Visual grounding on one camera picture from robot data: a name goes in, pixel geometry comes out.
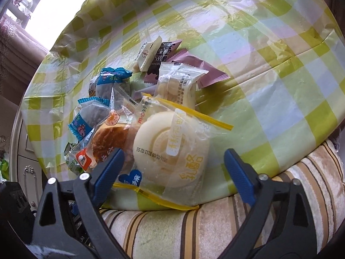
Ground small white cream snack pack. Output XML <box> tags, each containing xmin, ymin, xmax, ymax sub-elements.
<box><xmin>133</xmin><ymin>36</ymin><xmax>162</xmax><ymax>73</ymax></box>

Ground brown bread bun pack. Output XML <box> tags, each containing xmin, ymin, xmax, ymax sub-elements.
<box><xmin>72</xmin><ymin>107</ymin><xmax>133</xmax><ymax>171</ymax></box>

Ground blue dried fruit bag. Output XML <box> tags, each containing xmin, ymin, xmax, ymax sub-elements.
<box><xmin>68</xmin><ymin>96</ymin><xmax>110</xmax><ymax>142</ymax></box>
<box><xmin>88</xmin><ymin>67</ymin><xmax>132</xmax><ymax>99</ymax></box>

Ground dark chocolate snack wrapper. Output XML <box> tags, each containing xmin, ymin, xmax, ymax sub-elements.
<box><xmin>144</xmin><ymin>39</ymin><xmax>182</xmax><ymax>84</ymax></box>

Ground round white cheese bun pack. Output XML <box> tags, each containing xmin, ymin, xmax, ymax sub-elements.
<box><xmin>113</xmin><ymin>94</ymin><xmax>233</xmax><ymax>210</ymax></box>

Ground pink purple snack wrapper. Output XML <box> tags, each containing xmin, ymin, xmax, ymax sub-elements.
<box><xmin>167</xmin><ymin>49</ymin><xmax>230</xmax><ymax>89</ymax></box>

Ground green checkered plastic tablecloth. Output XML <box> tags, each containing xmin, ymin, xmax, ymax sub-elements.
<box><xmin>20</xmin><ymin>0</ymin><xmax>345</xmax><ymax>212</ymax></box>

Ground white cabinet with handles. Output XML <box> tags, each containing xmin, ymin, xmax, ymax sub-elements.
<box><xmin>9</xmin><ymin>111</ymin><xmax>47</xmax><ymax>211</ymax></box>

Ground striped beige sofa cushion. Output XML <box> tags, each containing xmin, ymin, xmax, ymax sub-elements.
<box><xmin>100</xmin><ymin>140</ymin><xmax>344</xmax><ymax>258</ymax></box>

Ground clear pack yellow cookies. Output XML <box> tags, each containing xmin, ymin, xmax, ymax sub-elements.
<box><xmin>154</xmin><ymin>63</ymin><xmax>208</xmax><ymax>109</ymax></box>

